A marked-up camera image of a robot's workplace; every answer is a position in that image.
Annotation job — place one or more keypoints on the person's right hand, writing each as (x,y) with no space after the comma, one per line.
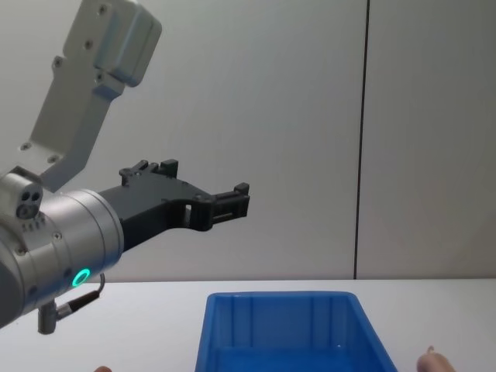
(434,362)

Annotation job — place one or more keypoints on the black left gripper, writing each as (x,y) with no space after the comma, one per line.
(155,205)

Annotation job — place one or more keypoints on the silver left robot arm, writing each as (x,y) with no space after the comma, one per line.
(58,240)

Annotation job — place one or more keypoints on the blue plastic bin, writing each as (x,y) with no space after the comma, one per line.
(290,354)

